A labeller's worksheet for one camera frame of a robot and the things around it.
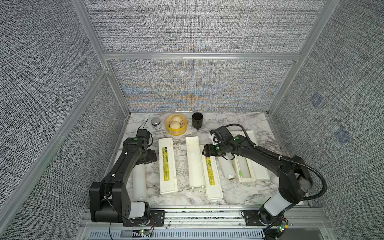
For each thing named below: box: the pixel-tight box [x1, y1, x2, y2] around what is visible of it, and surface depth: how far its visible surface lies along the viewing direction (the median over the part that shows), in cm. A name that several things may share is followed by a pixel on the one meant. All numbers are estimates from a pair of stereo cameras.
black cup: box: [192, 112, 204, 131], surface depth 109 cm
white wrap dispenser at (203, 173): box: [185, 136, 224, 201], surface depth 87 cm
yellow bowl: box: [165, 113, 188, 136], surface depth 107 cm
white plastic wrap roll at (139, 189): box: [133, 164, 147, 202], surface depth 82 cm
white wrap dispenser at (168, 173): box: [158, 137, 178, 195], surface depth 84 cm
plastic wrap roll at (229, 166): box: [217, 156, 237, 181], surface depth 87 cm
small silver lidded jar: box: [151, 117, 162, 130], surface depth 109 cm
